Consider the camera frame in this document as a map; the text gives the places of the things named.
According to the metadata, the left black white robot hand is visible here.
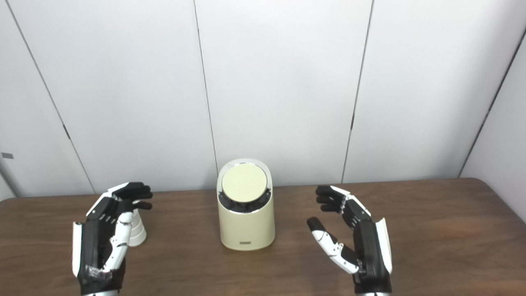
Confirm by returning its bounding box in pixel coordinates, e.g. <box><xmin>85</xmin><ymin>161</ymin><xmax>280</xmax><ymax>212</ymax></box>
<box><xmin>72</xmin><ymin>182</ymin><xmax>153</xmax><ymax>295</ymax></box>

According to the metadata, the small white plastic bottle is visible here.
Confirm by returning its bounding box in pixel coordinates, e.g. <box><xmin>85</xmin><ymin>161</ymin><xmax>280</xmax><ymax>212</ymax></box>
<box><xmin>128</xmin><ymin>208</ymin><xmax>147</xmax><ymax>247</ymax></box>

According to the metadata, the cream-colored cylindrical bin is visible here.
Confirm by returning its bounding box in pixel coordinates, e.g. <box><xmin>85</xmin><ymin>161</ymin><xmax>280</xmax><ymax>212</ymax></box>
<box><xmin>217</xmin><ymin>158</ymin><xmax>276</xmax><ymax>251</ymax></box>

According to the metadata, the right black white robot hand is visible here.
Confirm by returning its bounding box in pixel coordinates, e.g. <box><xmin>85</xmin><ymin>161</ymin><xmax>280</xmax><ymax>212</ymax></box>
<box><xmin>307</xmin><ymin>185</ymin><xmax>392</xmax><ymax>295</ymax></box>

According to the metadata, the round cream bin lid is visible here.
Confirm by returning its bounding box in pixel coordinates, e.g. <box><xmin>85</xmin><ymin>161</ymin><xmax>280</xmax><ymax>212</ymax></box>
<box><xmin>221</xmin><ymin>163</ymin><xmax>268</xmax><ymax>203</ymax></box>

